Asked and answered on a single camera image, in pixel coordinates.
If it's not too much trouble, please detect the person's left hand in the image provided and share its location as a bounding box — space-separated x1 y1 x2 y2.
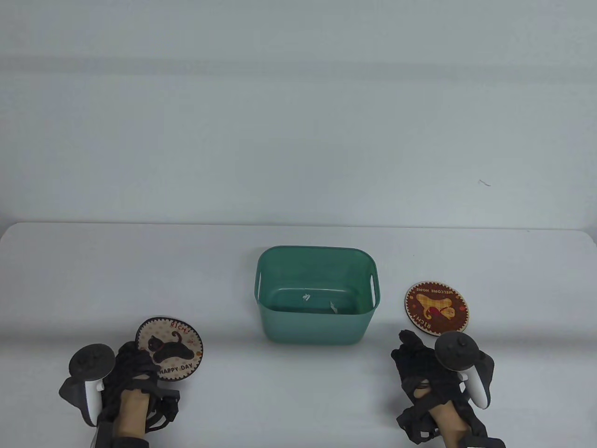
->
100 342 161 426

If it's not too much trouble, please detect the person's right hand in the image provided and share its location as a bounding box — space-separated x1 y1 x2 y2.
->
391 329 471 443

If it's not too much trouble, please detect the beige cat coaster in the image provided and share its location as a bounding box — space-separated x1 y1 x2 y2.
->
135 317 204 382

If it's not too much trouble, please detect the brown dog coaster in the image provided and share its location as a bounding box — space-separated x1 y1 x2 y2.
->
404 280 468 336

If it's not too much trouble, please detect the person's right forearm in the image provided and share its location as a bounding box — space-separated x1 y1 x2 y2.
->
436 418 469 448

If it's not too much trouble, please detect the black white left hand controller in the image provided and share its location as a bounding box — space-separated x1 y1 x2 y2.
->
58 344 117 427

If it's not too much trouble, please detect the black white hand controller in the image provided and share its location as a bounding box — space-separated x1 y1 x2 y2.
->
58 344 117 427
435 331 495 410

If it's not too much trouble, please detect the black white right hand controller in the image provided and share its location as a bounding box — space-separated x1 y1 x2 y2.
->
435 331 495 410

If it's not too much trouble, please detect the black left wrist box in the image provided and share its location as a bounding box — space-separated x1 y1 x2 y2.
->
91 422 115 448

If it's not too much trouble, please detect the black wrist box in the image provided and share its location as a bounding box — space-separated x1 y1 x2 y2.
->
91 422 115 448
459 436 507 448

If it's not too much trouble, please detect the black right wrist box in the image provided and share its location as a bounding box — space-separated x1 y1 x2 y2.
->
459 436 507 448

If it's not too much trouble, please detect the green plastic bin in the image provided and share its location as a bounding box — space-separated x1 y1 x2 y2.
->
255 246 382 346

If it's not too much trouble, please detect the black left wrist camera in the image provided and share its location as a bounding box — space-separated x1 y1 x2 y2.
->
149 390 181 420

